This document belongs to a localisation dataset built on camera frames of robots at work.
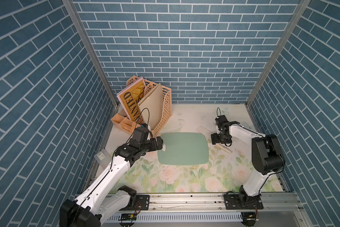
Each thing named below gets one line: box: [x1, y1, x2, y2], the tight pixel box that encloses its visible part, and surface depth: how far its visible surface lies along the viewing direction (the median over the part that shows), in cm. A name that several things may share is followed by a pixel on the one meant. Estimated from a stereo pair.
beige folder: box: [137, 82, 164, 131], surface depth 93 cm
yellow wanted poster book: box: [116, 76, 146, 122], surface depth 95 cm
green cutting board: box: [157, 132, 209, 166], surface depth 98 cm
